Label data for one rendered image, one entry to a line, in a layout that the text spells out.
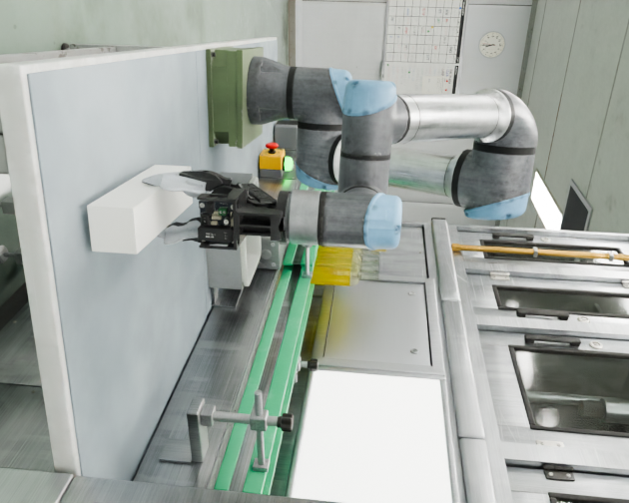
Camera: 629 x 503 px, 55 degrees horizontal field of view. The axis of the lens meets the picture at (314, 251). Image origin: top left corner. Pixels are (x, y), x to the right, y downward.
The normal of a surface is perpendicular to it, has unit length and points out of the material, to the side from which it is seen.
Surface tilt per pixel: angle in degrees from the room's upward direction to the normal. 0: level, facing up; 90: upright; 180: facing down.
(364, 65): 90
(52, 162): 0
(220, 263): 90
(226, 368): 90
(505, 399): 90
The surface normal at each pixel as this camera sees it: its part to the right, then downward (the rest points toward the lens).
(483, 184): -0.59, 0.21
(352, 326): 0.01, -0.88
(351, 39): -0.11, 0.47
